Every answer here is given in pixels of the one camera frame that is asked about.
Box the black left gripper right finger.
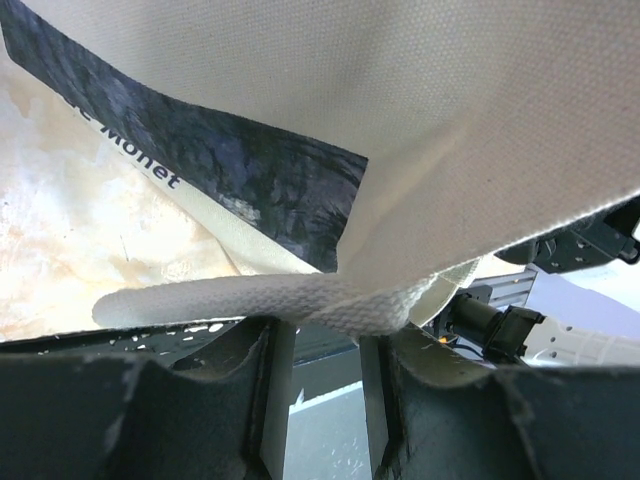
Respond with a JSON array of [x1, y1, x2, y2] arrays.
[[360, 327, 639, 480]]

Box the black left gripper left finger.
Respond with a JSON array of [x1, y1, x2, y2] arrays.
[[1, 318, 296, 479]]

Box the cream canvas tote bag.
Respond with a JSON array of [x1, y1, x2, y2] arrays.
[[1, 1, 639, 339]]

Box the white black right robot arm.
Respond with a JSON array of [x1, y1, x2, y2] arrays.
[[425, 198, 639, 367]]

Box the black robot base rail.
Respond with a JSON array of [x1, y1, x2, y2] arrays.
[[0, 317, 351, 371]]

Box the aluminium frame rail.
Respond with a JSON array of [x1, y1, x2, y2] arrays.
[[471, 267, 537, 309]]

